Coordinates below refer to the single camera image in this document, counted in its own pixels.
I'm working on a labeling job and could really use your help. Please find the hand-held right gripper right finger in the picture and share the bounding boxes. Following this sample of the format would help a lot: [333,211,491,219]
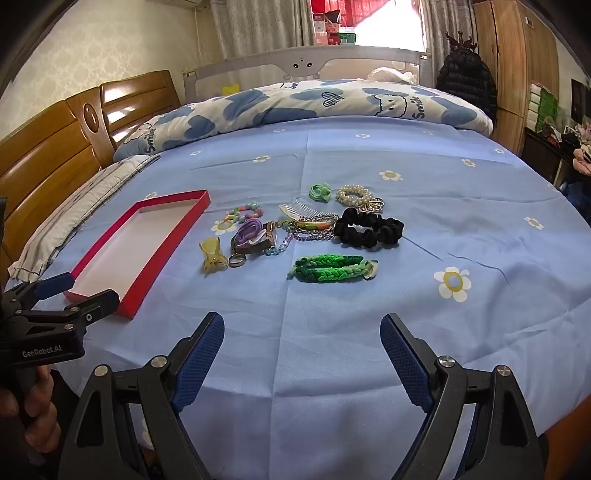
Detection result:
[379,313,546,480]

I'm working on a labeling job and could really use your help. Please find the red cardboard box tray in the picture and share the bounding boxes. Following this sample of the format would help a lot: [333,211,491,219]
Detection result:
[63,189,212,319]

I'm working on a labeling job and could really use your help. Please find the black scrunchie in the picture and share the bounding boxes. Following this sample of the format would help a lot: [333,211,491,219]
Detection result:
[333,208,404,250]

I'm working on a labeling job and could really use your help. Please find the dark cluttered shelf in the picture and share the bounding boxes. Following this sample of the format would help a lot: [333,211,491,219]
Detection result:
[522,78,591,185]

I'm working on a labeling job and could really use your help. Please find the grey patterned curtain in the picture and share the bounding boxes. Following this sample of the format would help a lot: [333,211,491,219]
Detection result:
[418,0,476,56]
[210,0,315,51]

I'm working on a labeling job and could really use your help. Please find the clear hair comb rainbow trim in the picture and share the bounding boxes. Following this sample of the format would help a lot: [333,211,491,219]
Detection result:
[279,199,340,232]

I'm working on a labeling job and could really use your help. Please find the pearl bracelet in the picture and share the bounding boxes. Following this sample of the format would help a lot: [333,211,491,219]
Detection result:
[335,185,372,207]

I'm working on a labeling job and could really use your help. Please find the green braided bracelet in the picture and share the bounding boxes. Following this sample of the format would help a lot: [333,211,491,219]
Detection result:
[288,254,382,283]

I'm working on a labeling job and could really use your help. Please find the yellow hair claw clip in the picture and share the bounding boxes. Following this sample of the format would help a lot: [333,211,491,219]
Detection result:
[198,237,229,276]

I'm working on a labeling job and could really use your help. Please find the green bow hair tie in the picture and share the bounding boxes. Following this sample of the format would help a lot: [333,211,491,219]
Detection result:
[308,182,334,204]

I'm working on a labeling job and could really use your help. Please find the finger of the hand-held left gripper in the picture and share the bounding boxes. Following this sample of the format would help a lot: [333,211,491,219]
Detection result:
[4,272,77,311]
[28,288,121,332]

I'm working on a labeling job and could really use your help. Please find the person's left hand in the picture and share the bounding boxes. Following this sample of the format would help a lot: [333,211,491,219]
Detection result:
[0,367,62,476]

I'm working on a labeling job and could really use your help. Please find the white blue printed duvet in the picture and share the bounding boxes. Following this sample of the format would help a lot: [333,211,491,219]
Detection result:
[113,78,494,162]

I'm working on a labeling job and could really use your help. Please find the grey striped pillow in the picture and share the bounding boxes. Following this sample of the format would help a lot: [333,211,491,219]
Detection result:
[9,154,160,280]

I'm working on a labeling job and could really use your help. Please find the red boxes on windowsill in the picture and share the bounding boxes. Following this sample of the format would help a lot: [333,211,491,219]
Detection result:
[310,0,358,47]

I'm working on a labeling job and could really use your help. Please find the colourful beaded bracelet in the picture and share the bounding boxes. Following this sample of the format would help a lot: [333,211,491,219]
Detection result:
[225,203,265,221]

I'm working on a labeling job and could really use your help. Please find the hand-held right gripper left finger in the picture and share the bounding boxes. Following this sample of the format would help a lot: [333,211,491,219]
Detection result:
[58,311,225,480]

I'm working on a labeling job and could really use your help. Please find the purple hair tie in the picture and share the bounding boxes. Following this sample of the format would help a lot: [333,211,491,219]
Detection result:
[235,218,264,245]

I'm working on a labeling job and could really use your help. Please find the wooden headboard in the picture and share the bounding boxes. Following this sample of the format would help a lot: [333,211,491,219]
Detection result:
[0,70,183,232]

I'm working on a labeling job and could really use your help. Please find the wooden wardrobe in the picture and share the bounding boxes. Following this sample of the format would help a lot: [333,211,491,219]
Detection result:
[473,0,561,155]

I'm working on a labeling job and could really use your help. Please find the blue floral bed sheet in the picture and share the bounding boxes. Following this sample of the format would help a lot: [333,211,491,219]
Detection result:
[9,115,591,480]

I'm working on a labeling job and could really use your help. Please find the black puffer jacket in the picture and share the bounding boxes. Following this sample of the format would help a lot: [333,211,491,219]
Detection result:
[436,32,498,125]

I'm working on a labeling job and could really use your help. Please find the grey bed guard rail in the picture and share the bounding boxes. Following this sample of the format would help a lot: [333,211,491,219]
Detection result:
[183,46,432,100]

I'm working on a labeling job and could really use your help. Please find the white plush toy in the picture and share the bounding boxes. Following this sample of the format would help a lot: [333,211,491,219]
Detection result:
[367,67,419,84]

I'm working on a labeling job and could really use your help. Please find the silver and blue chain necklace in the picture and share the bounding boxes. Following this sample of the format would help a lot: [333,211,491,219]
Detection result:
[265,222,336,257]

